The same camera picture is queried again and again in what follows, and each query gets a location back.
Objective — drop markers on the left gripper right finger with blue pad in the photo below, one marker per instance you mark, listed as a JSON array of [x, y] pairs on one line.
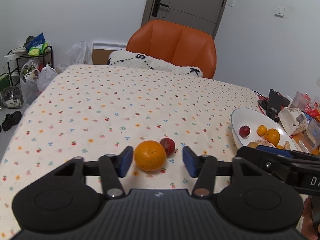
[[203, 168]]

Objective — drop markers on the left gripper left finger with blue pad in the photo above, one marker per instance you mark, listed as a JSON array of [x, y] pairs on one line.
[[113, 167]]

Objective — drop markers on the large orange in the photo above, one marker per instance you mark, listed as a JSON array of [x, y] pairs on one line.
[[149, 156]]

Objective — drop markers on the brown kiwi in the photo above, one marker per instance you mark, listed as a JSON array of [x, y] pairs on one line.
[[253, 144]]

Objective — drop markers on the dark red plum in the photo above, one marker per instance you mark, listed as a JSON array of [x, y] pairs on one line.
[[244, 131]]

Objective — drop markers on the person's right hand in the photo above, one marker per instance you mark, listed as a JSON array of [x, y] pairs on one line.
[[308, 230]]

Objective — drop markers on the red strawberry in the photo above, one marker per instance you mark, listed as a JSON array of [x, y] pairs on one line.
[[169, 145]]

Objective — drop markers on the orange in plate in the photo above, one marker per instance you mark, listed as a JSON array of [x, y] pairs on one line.
[[272, 136]]

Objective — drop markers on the clear glass cup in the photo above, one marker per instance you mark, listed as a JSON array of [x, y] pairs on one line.
[[311, 137]]

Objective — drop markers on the white oval plate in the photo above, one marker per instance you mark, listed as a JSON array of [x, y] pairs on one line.
[[253, 119]]

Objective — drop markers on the white floral tissue pack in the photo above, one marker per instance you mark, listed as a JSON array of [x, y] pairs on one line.
[[293, 120]]

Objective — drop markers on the black phone stand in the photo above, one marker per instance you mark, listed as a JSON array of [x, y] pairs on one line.
[[276, 102]]

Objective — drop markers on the white fluffy lettered cushion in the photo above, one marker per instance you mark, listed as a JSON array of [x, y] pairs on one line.
[[124, 58]]

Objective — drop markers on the red snack packets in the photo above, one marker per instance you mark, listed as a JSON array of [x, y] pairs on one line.
[[307, 105]]

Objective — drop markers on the white plastic bag red print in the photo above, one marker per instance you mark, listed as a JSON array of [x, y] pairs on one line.
[[45, 77]]

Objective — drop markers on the orange leather chair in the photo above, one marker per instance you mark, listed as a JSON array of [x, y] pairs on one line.
[[176, 44]]

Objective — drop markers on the black shoe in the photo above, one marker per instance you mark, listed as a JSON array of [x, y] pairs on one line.
[[11, 120]]

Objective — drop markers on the white plastic bag with goods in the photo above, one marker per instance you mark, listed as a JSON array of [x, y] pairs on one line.
[[28, 76]]

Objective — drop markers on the clear bag with shoes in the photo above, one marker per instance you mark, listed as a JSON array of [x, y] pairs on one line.
[[11, 97]]

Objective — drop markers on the green box on floor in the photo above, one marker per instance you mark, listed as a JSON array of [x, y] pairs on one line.
[[4, 81]]

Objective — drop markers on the blue package on shelf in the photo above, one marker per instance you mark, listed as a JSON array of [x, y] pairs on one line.
[[33, 41]]

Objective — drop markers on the grey door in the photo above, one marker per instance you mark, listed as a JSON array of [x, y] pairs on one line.
[[204, 15]]

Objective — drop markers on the translucent plastic bag by wall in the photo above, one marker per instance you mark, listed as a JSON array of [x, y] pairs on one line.
[[79, 53]]

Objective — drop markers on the black door handle lock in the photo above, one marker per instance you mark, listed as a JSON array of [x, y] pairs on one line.
[[156, 6]]

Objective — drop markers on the white wall switch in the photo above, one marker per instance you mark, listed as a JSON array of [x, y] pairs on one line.
[[280, 11]]

